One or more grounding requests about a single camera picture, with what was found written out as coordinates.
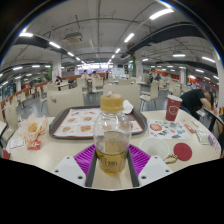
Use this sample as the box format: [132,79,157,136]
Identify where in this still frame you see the small red card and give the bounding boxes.
[1,148,12,160]

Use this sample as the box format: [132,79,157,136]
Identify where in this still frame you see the printed paper tray liner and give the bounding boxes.
[53,108,144,138]

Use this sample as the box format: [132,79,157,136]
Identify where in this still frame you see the paper wrapper with fried food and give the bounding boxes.
[19,113,49,143]

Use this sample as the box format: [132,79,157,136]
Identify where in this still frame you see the flat round red coaster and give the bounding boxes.
[173,142,193,162]

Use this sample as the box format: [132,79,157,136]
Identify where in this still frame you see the group of ceiling lights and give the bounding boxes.
[0,7,221,88]

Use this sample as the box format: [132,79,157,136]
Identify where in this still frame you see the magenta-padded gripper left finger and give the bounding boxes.
[52,143,99,188]

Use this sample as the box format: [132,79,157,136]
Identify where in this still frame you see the white paper napkin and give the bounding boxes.
[122,99,135,115]

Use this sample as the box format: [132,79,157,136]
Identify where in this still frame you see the red paper food sleeve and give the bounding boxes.
[27,139,43,151]

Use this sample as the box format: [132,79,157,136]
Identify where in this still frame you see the ceiling air conditioner unit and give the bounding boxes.
[63,31,84,46]

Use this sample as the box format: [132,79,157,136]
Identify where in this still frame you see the red paper cup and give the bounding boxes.
[165,94,184,122]

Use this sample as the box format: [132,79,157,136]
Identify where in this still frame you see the dark brown food tray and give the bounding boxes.
[48,105,149,140]

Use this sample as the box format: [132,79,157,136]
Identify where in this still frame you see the white paper slip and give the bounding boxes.
[8,136,26,151]

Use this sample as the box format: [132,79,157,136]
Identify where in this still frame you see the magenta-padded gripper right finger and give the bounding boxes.
[126,143,174,188]

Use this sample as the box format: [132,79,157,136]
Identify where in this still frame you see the small purple-white packet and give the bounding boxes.
[208,133,218,148]

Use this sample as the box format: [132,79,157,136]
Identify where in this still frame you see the group of beige chairs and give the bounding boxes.
[3,76,191,111]

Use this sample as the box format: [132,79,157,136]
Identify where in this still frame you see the clear bottle of yellow drink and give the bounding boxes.
[92,91,133,177]

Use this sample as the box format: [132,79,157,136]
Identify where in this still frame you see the beige chair with round hole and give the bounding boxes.
[102,83,142,111]
[46,87,85,117]

